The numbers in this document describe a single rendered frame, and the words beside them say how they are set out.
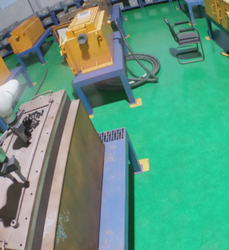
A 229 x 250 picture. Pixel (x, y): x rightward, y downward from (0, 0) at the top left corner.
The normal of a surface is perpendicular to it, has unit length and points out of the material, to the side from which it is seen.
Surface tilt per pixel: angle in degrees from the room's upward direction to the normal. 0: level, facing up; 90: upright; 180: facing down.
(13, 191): 0
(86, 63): 90
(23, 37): 90
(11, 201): 0
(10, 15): 90
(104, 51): 90
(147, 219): 0
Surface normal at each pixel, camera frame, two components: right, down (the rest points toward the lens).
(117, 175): -0.31, -0.70
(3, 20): 0.00, 0.68
